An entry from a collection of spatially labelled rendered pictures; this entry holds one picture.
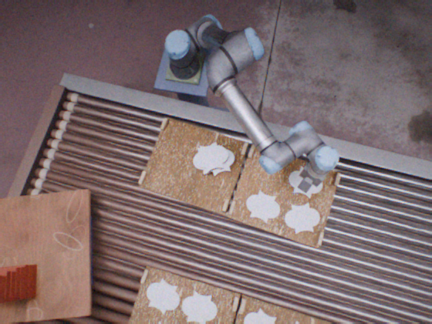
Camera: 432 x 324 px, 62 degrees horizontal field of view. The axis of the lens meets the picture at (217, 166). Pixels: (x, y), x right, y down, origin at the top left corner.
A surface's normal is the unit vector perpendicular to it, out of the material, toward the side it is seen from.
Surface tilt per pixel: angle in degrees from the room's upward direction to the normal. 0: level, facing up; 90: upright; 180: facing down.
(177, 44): 11
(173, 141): 0
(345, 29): 0
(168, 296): 0
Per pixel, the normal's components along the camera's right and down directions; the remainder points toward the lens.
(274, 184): -0.05, -0.25
